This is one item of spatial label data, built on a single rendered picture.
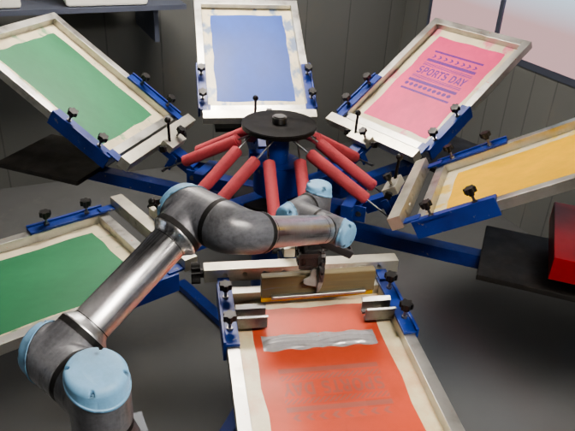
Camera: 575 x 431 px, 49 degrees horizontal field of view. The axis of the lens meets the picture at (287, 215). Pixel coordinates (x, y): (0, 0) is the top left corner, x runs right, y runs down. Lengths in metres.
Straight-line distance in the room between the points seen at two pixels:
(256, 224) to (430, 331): 2.44
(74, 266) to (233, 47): 1.68
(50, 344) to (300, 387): 0.79
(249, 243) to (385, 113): 1.97
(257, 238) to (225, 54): 2.27
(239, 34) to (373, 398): 2.35
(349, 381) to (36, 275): 1.15
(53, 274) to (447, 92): 1.98
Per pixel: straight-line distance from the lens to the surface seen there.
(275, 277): 1.93
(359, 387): 1.89
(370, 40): 5.75
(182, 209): 1.39
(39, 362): 1.33
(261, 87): 3.41
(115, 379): 1.23
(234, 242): 1.35
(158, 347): 3.46
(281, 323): 2.07
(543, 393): 3.53
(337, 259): 2.24
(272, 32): 3.69
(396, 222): 2.32
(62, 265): 2.41
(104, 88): 3.15
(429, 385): 1.89
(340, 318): 2.11
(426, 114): 3.16
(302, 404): 1.82
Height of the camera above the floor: 2.25
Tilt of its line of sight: 29 degrees down
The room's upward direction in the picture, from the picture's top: 3 degrees clockwise
